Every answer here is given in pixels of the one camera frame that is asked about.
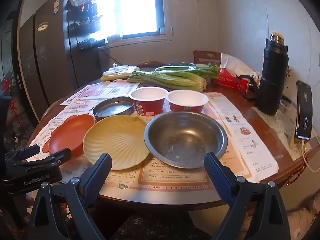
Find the large orange-bordered newspaper sheet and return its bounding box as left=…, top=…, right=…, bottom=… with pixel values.
left=27, top=96, right=250, bottom=189

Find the small steel plate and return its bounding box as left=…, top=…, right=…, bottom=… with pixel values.
left=91, top=96, right=135, bottom=121

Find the glass door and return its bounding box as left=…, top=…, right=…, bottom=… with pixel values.
left=0, top=17, right=25, bottom=135

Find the taped leafy celery bunch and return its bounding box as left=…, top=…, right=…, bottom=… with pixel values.
left=154, top=64, right=220, bottom=78

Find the red bead string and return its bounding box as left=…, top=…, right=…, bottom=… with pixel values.
left=285, top=164, right=306, bottom=187

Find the red tissue box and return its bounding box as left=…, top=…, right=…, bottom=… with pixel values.
left=212, top=67, right=250, bottom=95

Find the wooden chair with carved back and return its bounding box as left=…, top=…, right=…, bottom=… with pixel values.
left=193, top=50, right=223, bottom=67

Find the wooden chair with curved back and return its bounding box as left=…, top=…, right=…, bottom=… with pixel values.
left=136, top=61, right=169, bottom=70

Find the white charging cable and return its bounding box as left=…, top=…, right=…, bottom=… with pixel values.
left=299, top=139, right=320, bottom=173

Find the dark floral seat cushion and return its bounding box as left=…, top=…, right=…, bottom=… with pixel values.
left=110, top=211, right=208, bottom=240

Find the black smartphone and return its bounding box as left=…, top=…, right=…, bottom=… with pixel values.
left=294, top=80, right=313, bottom=140

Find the distant steel bowl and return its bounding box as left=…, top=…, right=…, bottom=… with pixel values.
left=168, top=62, right=197, bottom=68

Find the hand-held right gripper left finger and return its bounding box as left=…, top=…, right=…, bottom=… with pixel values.
left=27, top=152, right=113, bottom=240

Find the wire storage rack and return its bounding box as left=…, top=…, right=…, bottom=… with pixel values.
left=67, top=0, right=107, bottom=52

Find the clear bag of vegetables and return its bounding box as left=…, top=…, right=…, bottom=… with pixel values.
left=101, top=63, right=140, bottom=82

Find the black thermos bottle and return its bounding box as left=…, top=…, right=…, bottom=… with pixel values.
left=255, top=32, right=289, bottom=116

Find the narrow illustrated newspaper sheet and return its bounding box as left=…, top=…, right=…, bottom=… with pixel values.
left=205, top=92, right=279, bottom=183

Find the orange plastic plate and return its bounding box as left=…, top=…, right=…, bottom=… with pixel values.
left=42, top=114, right=96, bottom=156

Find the large steel bowl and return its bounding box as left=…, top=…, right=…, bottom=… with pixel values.
left=144, top=111, right=228, bottom=169

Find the window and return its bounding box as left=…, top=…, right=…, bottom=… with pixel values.
left=80, top=0, right=173, bottom=48

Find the red paper bowl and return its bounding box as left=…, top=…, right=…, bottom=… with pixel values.
left=166, top=90, right=209, bottom=114
left=130, top=87, right=167, bottom=117

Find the pink printed newspaper sheet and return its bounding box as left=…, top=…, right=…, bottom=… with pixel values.
left=60, top=79, right=142, bottom=105

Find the thick celery bunch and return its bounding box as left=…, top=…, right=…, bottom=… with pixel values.
left=127, top=70, right=207, bottom=92

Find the brown refrigerator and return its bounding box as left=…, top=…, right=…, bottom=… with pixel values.
left=19, top=0, right=102, bottom=105

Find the yellow ribbed plate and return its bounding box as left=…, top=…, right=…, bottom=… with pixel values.
left=83, top=114, right=150, bottom=171

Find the white plastic bag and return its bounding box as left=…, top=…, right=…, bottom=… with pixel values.
left=220, top=52, right=253, bottom=77

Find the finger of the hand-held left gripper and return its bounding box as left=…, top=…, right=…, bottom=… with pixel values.
left=5, top=144, right=41, bottom=162
left=30, top=147, right=72, bottom=168

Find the white cloth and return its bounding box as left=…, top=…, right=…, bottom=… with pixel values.
left=287, top=207, right=318, bottom=240

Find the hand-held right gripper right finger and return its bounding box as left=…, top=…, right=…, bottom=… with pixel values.
left=204, top=152, right=292, bottom=240

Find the black strap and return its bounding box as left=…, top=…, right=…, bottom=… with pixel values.
left=236, top=74, right=262, bottom=105

